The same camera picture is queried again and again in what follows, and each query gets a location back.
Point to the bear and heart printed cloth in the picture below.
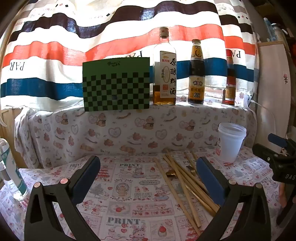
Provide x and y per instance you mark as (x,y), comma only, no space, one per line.
(115,134)

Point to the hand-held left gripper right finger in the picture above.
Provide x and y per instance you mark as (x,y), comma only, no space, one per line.
(208,180)

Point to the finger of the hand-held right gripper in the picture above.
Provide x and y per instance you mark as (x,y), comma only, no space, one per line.
(277,139)
(266,153)

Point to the red label sauce bottle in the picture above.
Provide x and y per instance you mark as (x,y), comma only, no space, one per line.
(229,88)

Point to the white panel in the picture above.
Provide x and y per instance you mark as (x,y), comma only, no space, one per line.
(274,92)

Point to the pile of wooden chopsticks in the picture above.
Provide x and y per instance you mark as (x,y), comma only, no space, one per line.
(185,183)

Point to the person's right hand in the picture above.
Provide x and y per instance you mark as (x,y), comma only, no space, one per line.
(284,197)

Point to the white plastic cup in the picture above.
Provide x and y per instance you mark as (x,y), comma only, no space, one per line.
(230,143)

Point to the green checkered board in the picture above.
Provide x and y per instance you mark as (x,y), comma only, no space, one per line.
(115,83)

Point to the striped curtain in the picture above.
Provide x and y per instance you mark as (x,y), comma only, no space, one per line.
(57,53)

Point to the wooden cabinet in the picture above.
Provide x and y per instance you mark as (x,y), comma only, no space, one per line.
(8,132)

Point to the strawberry printed tablecloth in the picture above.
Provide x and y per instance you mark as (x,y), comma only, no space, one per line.
(129,194)

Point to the cooking wine bottle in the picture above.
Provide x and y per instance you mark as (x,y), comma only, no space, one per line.
(164,78)

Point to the clear plastic water bottle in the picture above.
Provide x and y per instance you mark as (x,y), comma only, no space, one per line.
(269,30)

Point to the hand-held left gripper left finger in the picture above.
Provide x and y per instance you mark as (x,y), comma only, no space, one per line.
(89,178)

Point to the dark soy sauce bottle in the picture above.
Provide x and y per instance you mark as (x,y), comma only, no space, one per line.
(196,78)

